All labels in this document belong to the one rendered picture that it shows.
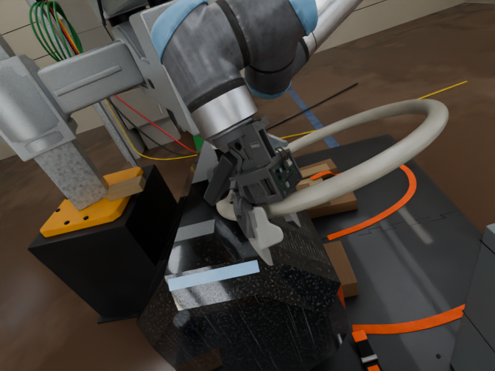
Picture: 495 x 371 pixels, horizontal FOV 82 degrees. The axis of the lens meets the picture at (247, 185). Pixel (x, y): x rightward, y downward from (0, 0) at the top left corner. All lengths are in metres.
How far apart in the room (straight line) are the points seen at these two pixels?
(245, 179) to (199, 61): 0.17
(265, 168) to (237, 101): 0.10
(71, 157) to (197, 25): 1.43
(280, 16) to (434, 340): 1.54
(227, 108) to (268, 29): 0.11
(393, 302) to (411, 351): 0.24
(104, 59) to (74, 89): 0.21
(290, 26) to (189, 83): 0.15
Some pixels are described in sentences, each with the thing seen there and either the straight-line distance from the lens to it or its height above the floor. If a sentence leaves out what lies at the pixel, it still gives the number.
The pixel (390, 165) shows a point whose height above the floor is 1.28.
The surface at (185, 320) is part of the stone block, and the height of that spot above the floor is 0.68.
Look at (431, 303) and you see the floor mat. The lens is 1.79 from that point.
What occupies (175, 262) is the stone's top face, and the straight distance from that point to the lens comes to 1.07.
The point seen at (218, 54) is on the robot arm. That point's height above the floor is 1.47.
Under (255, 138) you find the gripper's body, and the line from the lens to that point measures 0.39.
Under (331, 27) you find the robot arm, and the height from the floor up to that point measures 1.42.
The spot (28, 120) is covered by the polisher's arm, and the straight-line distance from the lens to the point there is 1.64.
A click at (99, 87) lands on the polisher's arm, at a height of 1.32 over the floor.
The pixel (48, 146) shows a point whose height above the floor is 1.18.
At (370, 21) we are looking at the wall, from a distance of 6.71.
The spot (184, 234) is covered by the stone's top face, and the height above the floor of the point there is 0.83.
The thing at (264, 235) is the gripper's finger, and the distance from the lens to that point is 0.43.
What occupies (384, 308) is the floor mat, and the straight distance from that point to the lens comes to 1.75.
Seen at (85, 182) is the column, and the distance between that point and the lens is 1.81.
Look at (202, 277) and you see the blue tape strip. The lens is 1.01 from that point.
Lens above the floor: 1.53
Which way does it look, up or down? 34 degrees down
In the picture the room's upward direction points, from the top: 20 degrees counter-clockwise
